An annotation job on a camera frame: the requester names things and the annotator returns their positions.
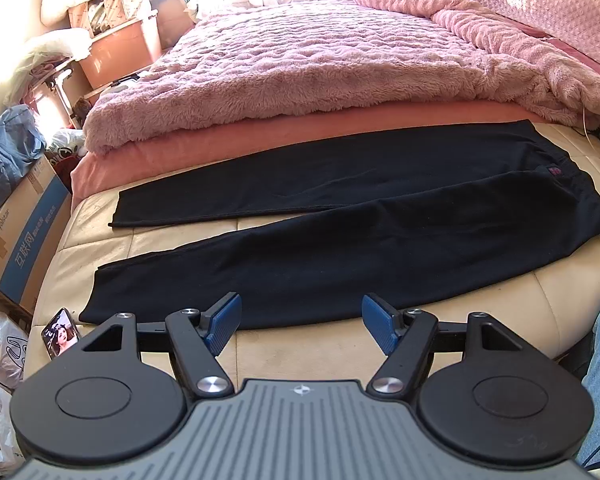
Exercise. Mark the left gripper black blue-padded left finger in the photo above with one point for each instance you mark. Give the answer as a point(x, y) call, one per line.
point(125, 387)

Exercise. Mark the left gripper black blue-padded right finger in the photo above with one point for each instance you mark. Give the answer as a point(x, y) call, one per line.
point(478, 389)

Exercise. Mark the black pants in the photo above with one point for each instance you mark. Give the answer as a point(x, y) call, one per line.
point(414, 215)

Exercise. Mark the smartphone with lit screen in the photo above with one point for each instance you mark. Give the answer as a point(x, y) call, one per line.
point(60, 334)

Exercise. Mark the cardboard box with blue print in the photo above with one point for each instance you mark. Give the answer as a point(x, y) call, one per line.
point(32, 221)

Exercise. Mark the salmon pink bed sheet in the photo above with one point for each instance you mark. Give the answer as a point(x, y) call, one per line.
point(183, 149)

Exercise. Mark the blue grey cloth bag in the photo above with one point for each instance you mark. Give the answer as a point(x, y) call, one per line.
point(21, 145)

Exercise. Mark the orange plastic storage bin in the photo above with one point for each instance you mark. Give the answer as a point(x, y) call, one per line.
point(122, 51)

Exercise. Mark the fluffy pink blanket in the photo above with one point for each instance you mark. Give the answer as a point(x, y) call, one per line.
point(321, 56)

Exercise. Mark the white fluffy blanket pile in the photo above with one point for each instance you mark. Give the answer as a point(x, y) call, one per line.
point(58, 45)

